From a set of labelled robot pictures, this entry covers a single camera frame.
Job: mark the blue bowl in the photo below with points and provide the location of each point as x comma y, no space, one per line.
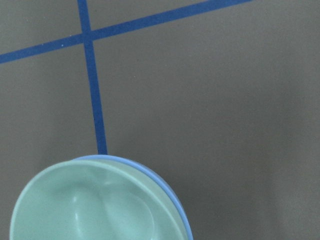
154,176

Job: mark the green bowl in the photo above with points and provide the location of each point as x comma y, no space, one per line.
91,199

